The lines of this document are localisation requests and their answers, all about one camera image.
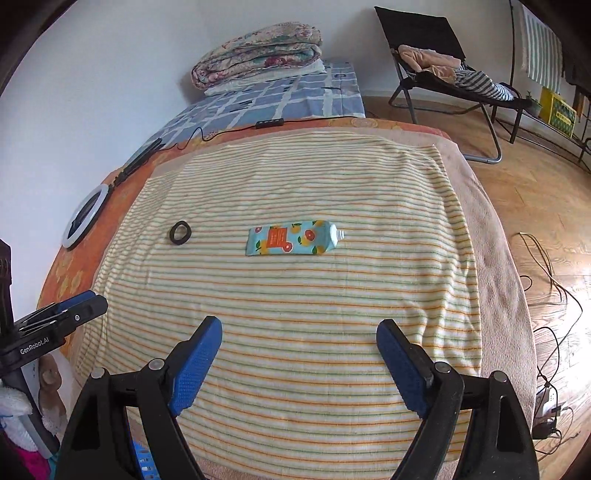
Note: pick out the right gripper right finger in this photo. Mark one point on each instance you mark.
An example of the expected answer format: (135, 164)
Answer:
(498, 443)

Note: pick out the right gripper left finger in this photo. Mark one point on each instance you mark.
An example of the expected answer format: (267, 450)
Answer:
(98, 442)

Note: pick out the black tape roll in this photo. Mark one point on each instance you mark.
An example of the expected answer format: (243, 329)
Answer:
(180, 233)

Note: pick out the orange fruit print tube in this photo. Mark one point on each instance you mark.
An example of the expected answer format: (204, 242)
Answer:
(311, 237)

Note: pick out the blue plastic basket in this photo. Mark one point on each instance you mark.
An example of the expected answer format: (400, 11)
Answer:
(145, 462)

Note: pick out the power strip on floor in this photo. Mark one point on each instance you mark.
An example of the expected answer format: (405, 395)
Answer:
(547, 410)

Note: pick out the white fluffy cloth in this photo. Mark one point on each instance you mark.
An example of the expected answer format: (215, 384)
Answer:
(14, 404)

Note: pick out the orange floral bedsheet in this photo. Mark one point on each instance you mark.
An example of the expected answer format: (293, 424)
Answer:
(73, 271)

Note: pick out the beige blanket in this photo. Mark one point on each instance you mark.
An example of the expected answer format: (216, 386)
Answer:
(489, 258)

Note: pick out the striped yellow towel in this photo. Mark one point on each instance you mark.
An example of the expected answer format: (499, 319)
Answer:
(286, 299)

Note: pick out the yellow green crate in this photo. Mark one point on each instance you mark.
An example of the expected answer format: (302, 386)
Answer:
(557, 113)

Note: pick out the clothes on chair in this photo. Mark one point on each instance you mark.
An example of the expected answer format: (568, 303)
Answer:
(427, 64)

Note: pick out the blue checkered bedsheet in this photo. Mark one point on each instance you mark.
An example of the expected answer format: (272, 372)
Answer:
(332, 93)

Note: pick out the green striped hanging towel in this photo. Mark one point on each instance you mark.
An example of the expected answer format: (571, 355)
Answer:
(542, 52)

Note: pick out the folded floral quilt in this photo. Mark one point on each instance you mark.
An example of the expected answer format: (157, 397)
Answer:
(284, 45)

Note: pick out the black folding chair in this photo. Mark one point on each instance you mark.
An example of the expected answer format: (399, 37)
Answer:
(435, 33)

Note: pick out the black metal rack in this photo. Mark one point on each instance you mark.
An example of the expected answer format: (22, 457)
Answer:
(581, 135)

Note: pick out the white ring light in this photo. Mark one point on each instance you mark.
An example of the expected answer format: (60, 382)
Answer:
(85, 215)

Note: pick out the black ring light stand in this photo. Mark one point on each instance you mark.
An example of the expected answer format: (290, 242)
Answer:
(139, 158)

